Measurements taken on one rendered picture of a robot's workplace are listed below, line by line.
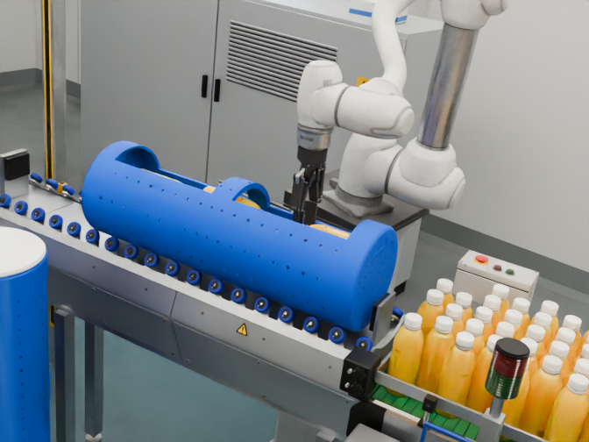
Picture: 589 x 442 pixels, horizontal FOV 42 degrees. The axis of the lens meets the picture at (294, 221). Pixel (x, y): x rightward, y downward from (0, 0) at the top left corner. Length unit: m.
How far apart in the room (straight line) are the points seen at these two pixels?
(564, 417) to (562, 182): 2.90
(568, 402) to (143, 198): 1.19
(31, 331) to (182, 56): 2.37
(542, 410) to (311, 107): 0.87
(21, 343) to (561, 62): 3.25
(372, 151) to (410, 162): 0.13
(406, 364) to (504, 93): 2.94
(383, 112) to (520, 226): 3.02
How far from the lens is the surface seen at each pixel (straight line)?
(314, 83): 1.83
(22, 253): 2.11
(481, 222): 4.81
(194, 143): 4.25
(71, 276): 2.44
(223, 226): 1.99
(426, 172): 2.33
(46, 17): 2.87
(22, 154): 2.67
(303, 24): 3.66
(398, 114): 1.76
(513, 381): 1.50
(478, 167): 4.73
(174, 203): 2.08
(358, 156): 2.41
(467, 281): 2.15
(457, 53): 2.22
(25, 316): 2.10
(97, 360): 2.84
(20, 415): 2.27
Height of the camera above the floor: 2.00
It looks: 24 degrees down
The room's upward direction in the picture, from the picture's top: 7 degrees clockwise
